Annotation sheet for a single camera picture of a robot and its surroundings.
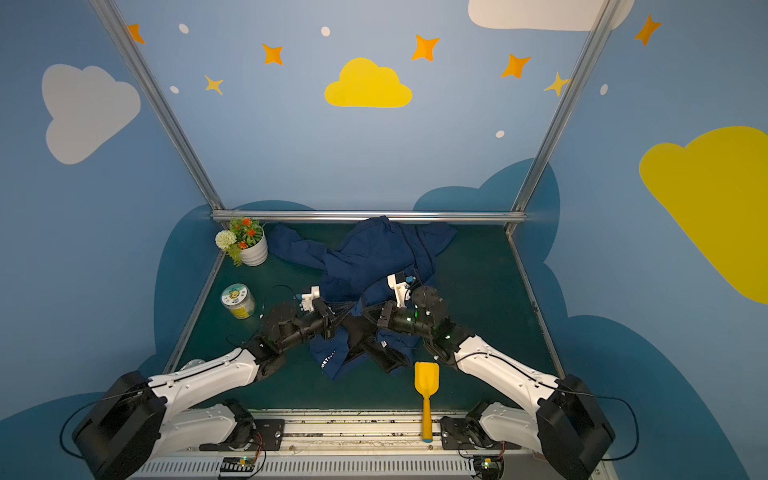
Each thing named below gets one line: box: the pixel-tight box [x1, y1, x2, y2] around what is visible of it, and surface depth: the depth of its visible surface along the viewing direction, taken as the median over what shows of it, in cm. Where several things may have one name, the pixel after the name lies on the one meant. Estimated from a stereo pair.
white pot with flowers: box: [215, 217, 269, 267], surface depth 101 cm
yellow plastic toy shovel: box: [414, 361, 440, 443], surface depth 84 cm
